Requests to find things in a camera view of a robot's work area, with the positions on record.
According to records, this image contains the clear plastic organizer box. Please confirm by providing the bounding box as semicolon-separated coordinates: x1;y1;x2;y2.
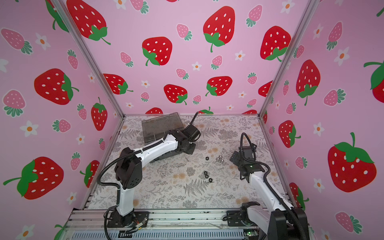
142;113;193;163

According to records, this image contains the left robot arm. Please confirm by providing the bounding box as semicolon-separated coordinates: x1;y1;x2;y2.
97;113;201;228

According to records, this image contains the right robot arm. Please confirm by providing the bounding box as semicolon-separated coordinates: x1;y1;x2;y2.
222;142;310;240

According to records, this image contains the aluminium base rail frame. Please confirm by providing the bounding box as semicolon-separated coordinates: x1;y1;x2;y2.
58;208;316;240

